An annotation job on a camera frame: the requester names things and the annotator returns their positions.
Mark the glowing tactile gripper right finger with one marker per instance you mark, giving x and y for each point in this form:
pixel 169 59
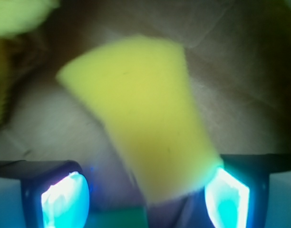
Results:
pixel 251 191

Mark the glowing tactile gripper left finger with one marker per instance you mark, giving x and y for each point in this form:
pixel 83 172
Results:
pixel 43 194

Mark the yellow and green sponge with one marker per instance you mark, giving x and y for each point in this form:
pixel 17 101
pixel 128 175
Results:
pixel 139 89

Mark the green rectangular block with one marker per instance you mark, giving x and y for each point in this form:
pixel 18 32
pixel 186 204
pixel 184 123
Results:
pixel 135 217

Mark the brown paper bag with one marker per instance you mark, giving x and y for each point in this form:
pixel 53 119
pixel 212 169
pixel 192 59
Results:
pixel 239 59

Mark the yellow crumpled cloth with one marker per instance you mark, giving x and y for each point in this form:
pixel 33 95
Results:
pixel 17 18

